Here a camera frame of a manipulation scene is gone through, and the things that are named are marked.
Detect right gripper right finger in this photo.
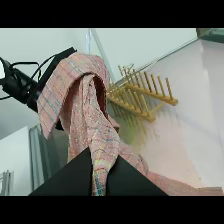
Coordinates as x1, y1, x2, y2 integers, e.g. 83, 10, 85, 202
106, 154, 168, 197

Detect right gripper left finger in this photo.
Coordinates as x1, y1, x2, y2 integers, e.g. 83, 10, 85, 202
29, 146, 94, 197

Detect pink checked shirt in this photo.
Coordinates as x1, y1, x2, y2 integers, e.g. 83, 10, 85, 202
36, 51, 224, 197

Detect yellow wooden rack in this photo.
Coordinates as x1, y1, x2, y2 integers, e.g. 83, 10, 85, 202
105, 64, 180, 123

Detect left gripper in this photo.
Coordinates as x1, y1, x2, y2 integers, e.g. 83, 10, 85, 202
0, 67, 43, 113

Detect black cable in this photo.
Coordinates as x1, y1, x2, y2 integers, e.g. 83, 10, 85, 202
9, 54, 57, 80

